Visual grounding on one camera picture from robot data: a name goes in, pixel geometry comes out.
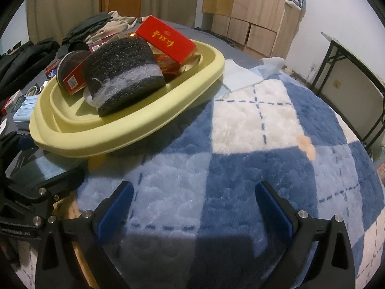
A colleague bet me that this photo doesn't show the red white small box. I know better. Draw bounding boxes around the red white small box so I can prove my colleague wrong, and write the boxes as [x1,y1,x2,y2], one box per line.
[0,90,23,115]

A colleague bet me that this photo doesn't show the brown cardboard sheet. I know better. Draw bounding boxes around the brown cardboard sheet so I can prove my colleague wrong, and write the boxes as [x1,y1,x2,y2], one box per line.
[52,193,82,221]

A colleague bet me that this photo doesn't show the beige curtain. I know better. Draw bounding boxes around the beige curtain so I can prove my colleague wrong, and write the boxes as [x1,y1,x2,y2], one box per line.
[26,0,205,37]

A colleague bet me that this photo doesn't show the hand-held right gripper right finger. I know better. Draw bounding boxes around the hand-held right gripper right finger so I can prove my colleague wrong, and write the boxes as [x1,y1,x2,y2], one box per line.
[255,181,357,289]

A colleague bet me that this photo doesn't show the dark green cloth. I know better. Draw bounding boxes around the dark green cloth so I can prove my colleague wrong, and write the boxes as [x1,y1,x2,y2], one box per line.
[62,12,112,43]

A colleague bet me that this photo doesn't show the yellow plastic basin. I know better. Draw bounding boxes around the yellow plastic basin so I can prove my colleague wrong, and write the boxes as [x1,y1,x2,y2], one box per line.
[29,38,226,159]

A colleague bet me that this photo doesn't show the blue white checked plush blanket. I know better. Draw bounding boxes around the blue white checked plush blanket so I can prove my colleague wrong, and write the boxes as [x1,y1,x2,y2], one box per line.
[9,63,382,289]

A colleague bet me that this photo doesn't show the red box white label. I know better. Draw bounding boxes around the red box white label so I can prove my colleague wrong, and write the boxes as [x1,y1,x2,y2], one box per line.
[62,57,91,96]

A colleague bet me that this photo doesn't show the red carton gold lettering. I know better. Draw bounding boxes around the red carton gold lettering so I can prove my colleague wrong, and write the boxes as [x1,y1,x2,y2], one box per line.
[135,15,197,66]

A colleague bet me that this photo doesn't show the white flat cloth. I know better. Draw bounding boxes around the white flat cloth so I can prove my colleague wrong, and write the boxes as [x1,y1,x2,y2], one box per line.
[221,59,265,93]

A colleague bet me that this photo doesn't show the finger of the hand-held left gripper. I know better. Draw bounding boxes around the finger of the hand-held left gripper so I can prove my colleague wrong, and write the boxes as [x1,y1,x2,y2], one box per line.
[18,166,85,207]
[0,132,37,169]

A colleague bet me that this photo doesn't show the wooden wardrobe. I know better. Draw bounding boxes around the wooden wardrobe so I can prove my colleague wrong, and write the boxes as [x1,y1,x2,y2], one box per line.
[201,0,303,62]

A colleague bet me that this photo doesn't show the black folding table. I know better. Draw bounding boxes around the black folding table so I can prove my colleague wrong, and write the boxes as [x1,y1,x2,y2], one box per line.
[311,32,385,157]

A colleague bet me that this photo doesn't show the red packs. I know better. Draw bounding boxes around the red packs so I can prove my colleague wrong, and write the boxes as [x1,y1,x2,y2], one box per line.
[90,34,121,52]

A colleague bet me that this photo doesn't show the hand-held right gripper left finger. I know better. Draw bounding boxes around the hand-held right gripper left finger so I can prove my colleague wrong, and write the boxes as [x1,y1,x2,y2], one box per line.
[35,181,134,289]

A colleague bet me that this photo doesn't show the black foam roll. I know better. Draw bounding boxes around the black foam roll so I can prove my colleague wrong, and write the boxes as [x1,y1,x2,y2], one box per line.
[82,36,167,118]
[57,50,92,92]

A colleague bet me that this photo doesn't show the beige cloth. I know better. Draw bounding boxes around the beige cloth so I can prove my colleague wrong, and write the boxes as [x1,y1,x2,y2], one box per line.
[87,10,140,44]

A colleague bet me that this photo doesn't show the black round object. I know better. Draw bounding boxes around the black round object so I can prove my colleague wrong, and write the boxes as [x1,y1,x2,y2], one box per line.
[68,40,91,53]

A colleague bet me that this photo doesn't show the light blue box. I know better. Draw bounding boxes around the light blue box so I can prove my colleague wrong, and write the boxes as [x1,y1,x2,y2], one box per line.
[13,94,41,131]

